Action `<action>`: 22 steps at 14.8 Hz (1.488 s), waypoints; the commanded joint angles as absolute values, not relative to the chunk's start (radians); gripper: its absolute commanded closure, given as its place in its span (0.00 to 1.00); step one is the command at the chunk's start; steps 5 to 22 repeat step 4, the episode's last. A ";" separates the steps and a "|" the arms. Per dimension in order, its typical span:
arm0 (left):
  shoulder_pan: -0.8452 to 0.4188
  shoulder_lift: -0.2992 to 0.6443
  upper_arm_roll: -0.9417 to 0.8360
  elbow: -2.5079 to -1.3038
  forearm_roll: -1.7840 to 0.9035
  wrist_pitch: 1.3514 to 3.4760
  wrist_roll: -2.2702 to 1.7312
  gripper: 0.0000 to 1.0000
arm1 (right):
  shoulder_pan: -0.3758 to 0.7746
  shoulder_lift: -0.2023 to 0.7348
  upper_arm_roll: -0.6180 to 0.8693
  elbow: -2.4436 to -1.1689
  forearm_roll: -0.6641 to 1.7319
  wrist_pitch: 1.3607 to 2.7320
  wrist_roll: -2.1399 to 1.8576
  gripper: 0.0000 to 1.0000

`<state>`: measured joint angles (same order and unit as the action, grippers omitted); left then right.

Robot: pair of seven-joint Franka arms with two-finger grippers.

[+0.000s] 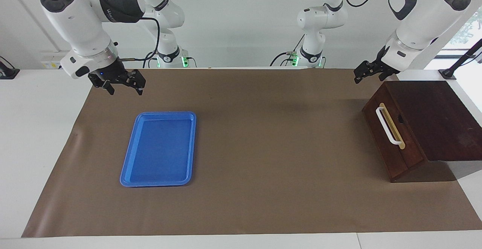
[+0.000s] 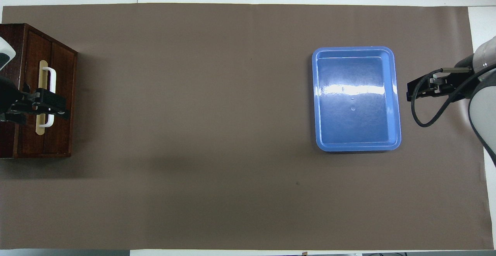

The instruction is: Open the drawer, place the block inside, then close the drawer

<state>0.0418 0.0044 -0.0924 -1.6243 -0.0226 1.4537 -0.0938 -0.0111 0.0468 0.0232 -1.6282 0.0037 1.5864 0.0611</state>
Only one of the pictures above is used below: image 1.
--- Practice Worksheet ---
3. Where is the wooden drawer with white handle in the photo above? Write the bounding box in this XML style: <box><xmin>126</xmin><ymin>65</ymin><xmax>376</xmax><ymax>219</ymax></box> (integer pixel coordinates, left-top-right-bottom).
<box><xmin>362</xmin><ymin>85</ymin><xmax>428</xmax><ymax>174</ymax></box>

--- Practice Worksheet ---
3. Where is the dark wooden drawer cabinet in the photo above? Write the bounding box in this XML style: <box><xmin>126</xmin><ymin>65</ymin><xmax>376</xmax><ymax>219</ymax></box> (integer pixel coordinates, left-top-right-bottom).
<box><xmin>362</xmin><ymin>81</ymin><xmax>482</xmax><ymax>183</ymax></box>

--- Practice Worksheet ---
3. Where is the blue plastic tray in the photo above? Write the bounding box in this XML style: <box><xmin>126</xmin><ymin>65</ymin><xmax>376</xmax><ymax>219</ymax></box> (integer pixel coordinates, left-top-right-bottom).
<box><xmin>120</xmin><ymin>111</ymin><xmax>197</xmax><ymax>188</ymax></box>

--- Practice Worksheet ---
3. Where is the bright window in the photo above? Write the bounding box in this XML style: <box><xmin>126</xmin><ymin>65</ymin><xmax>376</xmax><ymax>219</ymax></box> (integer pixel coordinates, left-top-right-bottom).
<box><xmin>442</xmin><ymin>6</ymin><xmax>482</xmax><ymax>52</ymax></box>

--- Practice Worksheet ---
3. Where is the black stand base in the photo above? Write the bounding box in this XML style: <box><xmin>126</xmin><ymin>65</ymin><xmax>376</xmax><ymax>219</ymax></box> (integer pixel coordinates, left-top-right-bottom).
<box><xmin>0</xmin><ymin>56</ymin><xmax>20</xmax><ymax>80</ymax></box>

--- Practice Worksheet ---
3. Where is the brown table mat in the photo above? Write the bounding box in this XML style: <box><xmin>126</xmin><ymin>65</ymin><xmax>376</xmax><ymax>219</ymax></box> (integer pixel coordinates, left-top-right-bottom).
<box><xmin>21</xmin><ymin>68</ymin><xmax>482</xmax><ymax>238</ymax></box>

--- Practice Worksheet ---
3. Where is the black right arm base cable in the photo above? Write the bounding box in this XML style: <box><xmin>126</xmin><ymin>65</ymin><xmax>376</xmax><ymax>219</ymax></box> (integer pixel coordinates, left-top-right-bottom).
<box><xmin>142</xmin><ymin>50</ymin><xmax>159</xmax><ymax>69</ymax></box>

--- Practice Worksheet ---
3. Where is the black arm base cable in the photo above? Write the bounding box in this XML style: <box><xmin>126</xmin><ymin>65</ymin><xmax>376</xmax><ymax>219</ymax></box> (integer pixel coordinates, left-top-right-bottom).
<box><xmin>142</xmin><ymin>50</ymin><xmax>159</xmax><ymax>69</ymax></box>
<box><xmin>270</xmin><ymin>51</ymin><xmax>300</xmax><ymax>67</ymax></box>

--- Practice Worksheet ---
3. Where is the white wall outlet box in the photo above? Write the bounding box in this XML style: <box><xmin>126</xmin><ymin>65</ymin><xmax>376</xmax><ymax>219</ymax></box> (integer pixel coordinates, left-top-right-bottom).
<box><xmin>41</xmin><ymin>51</ymin><xmax>72</xmax><ymax>70</ymax></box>

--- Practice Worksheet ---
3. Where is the black left arm base cable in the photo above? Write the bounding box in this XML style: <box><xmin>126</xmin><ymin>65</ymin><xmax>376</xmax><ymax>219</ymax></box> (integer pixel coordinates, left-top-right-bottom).
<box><xmin>270</xmin><ymin>51</ymin><xmax>300</xmax><ymax>67</ymax></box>

